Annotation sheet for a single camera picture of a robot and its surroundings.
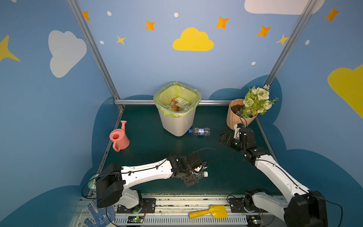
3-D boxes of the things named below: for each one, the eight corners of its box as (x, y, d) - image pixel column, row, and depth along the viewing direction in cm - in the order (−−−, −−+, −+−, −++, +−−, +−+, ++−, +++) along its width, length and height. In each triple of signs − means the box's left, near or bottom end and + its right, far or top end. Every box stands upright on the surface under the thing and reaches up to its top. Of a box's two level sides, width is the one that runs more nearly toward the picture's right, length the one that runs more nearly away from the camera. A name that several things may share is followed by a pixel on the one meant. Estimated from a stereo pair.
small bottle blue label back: (188, 135, 104) (188, 132, 101) (188, 129, 107) (188, 126, 104) (209, 135, 104) (210, 132, 101) (208, 129, 107) (209, 126, 104)
